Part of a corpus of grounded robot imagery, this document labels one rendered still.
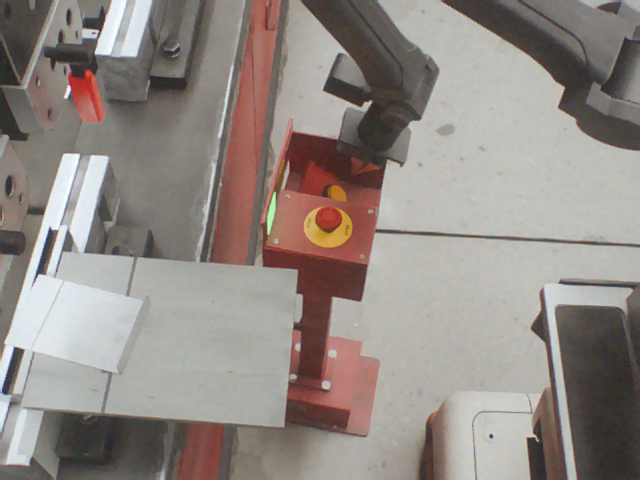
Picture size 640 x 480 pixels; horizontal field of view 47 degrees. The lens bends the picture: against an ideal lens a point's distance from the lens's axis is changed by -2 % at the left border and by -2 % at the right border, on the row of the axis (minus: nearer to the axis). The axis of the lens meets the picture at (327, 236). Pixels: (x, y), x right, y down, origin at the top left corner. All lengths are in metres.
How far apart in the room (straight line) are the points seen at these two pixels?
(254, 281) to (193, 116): 0.38
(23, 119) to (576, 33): 0.48
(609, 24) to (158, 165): 0.64
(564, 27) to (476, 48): 1.92
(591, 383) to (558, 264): 1.35
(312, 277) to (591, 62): 0.62
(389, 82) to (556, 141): 1.53
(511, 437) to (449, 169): 0.92
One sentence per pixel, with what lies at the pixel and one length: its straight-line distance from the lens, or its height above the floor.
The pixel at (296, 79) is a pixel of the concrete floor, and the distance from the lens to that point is 2.40.
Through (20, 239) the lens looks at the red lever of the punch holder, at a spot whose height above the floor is 1.26.
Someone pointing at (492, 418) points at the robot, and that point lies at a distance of 1.58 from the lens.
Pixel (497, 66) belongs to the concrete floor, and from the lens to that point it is 2.54.
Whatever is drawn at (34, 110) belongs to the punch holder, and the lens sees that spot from 0.71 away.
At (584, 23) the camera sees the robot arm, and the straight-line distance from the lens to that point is 0.69.
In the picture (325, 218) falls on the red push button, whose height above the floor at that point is 0.81.
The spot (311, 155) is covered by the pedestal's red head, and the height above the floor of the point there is 0.76.
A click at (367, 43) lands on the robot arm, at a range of 0.82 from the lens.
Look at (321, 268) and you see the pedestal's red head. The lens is 1.13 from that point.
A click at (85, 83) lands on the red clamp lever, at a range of 0.73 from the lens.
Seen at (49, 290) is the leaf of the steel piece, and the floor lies 1.00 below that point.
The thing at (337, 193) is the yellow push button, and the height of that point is 0.73.
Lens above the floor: 1.73
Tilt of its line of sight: 58 degrees down
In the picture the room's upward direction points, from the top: 5 degrees clockwise
